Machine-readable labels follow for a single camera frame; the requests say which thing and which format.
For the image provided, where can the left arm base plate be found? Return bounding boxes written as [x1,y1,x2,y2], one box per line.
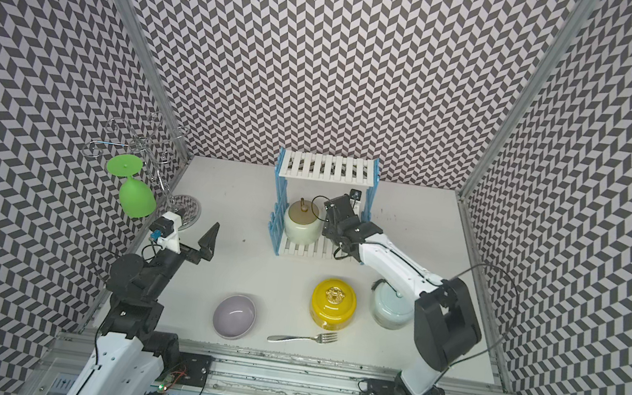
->
[154,352,214,389]

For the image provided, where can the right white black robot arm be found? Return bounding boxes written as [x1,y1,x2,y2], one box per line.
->
[322,194,482,395]

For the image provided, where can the blue white two-tier shelf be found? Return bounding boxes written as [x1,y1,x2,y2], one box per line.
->
[268,148,382,260]

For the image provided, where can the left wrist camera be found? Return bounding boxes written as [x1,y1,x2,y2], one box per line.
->
[149,211,183,254]

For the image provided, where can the aluminium front rail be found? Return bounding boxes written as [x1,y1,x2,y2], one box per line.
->
[39,319,544,395]

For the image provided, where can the metal wire glass rack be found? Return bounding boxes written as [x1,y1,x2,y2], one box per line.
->
[80,118,202,231]

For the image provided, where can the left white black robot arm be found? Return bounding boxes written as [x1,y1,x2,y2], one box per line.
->
[66,211,220,395]

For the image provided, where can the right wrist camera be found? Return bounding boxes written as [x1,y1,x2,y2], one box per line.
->
[348,188,363,215]

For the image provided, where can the lilac bowl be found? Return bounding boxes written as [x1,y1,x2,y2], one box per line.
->
[212,294,257,340]

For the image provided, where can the silver fork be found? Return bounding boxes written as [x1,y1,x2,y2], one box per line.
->
[267,332,338,345]

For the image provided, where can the green plastic wine glass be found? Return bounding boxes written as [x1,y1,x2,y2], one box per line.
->
[106,154,157,219]

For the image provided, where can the cream canister with olive lid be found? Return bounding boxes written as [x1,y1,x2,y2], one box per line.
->
[283,198,324,246]

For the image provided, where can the white pale blue tea canister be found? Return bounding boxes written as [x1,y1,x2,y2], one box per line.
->
[370,279,414,331]

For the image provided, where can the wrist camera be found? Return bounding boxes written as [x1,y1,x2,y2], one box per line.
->
[149,211,183,254]
[348,188,363,215]

